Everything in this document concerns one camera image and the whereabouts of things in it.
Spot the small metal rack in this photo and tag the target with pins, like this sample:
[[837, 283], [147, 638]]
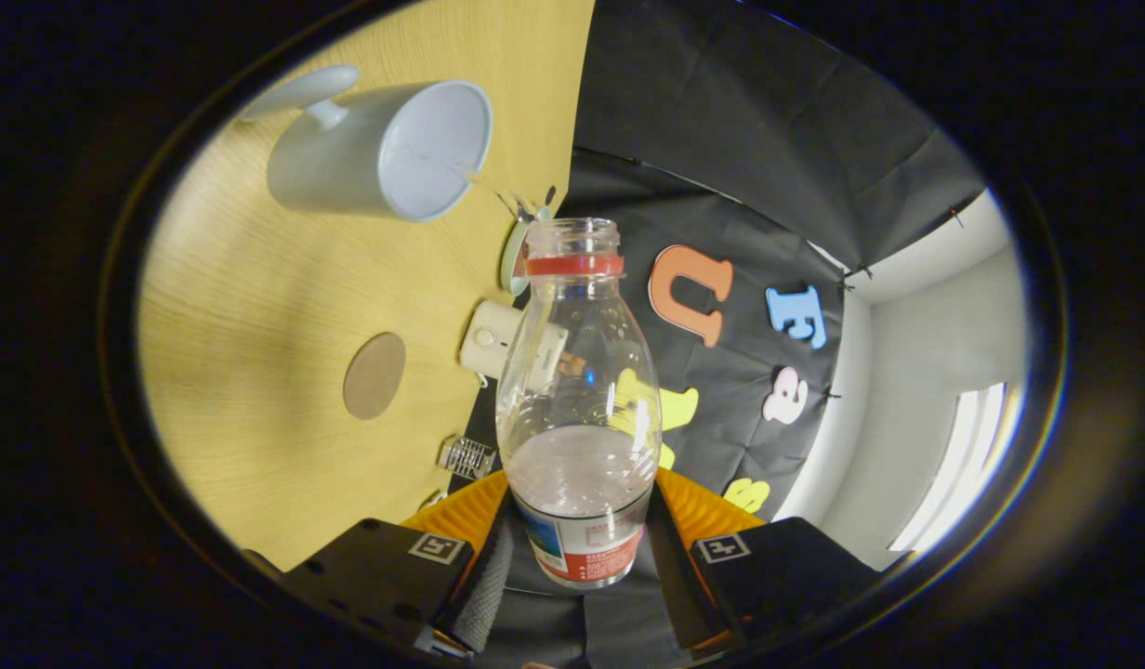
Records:
[[468, 457]]

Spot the wooden table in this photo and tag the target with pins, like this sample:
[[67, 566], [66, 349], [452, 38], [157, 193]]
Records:
[[256, 325]]

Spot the clear juice bottle red label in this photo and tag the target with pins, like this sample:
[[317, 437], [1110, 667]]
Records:
[[582, 483]]

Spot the white toaster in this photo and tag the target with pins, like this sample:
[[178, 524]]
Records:
[[489, 339]]

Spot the round brown coaster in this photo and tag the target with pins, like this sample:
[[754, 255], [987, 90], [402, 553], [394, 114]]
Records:
[[375, 376]]

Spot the brown bread slice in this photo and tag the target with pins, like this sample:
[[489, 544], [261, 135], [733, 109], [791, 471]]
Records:
[[572, 364]]

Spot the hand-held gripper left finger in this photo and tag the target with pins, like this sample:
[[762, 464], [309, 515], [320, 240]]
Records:
[[489, 585]]

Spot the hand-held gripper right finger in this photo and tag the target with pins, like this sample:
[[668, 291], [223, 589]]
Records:
[[679, 585]]

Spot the light green plate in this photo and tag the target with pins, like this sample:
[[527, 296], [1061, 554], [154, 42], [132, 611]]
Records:
[[512, 260]]

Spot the white cup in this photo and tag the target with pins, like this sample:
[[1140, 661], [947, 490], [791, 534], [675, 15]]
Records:
[[349, 158]]

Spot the large ceiling light panel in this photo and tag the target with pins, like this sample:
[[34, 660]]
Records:
[[963, 465]]

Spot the black backdrop cloth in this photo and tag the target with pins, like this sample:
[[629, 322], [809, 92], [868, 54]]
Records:
[[721, 121]]

